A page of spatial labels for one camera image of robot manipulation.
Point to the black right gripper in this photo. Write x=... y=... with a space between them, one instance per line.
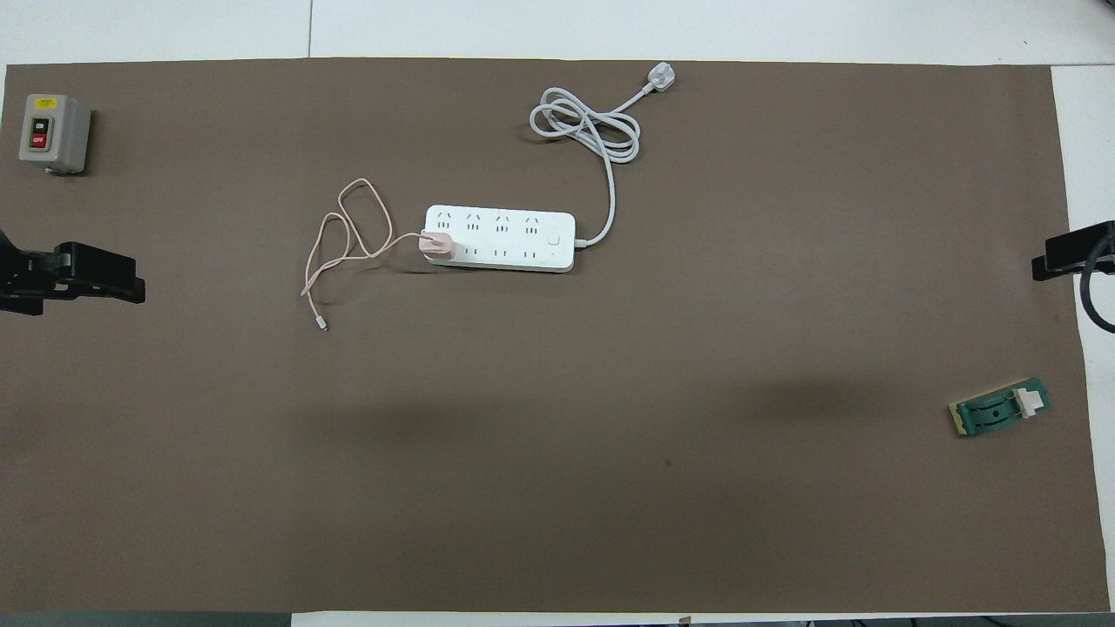
x=1110 y=239

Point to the grey on-off switch box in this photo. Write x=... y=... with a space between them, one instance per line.
x=54 y=132

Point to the white power strip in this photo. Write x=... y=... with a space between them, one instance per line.
x=514 y=239

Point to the brown table mat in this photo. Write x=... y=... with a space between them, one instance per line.
x=610 y=435

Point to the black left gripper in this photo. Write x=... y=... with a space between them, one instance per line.
x=22 y=274

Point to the green knife switch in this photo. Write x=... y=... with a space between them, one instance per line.
x=997 y=409

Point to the pink charger block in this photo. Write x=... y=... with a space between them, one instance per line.
x=435 y=245

